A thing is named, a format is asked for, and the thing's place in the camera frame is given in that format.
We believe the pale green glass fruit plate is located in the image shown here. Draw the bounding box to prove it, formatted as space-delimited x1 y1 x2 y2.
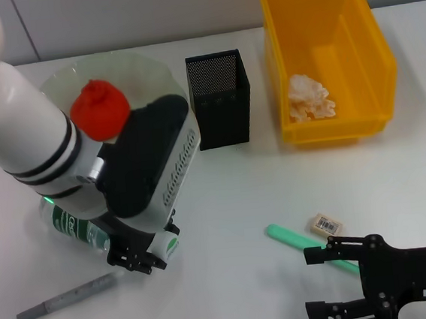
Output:
36 44 192 131

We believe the beige eraser with barcode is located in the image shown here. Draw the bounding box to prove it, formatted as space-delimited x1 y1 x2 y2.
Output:
303 210 345 238

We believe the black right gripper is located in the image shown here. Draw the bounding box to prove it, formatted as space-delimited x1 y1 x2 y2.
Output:
298 226 426 319

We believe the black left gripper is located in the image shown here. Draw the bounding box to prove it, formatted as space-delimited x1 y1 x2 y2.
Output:
97 207 185 279

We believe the grey marker pen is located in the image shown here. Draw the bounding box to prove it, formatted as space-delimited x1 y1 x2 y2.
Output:
13 270 129 319

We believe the yellow plastic bin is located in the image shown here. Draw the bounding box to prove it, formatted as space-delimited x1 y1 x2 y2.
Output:
259 0 405 151

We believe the white paper ball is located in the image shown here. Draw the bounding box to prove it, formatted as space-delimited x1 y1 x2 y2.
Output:
286 71 337 124

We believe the left wrist camera housing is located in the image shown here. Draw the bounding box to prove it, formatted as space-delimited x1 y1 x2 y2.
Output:
90 92 210 239

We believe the black mesh pen holder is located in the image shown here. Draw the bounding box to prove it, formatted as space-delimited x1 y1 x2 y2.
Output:
183 47 257 152

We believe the mint green pen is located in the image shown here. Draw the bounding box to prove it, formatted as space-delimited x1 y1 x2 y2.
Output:
266 216 361 281

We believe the clear green-label water bottle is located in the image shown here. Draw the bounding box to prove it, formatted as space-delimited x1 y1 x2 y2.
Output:
38 187 185 278

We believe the orange fruit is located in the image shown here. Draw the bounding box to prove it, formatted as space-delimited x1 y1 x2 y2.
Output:
68 76 134 145

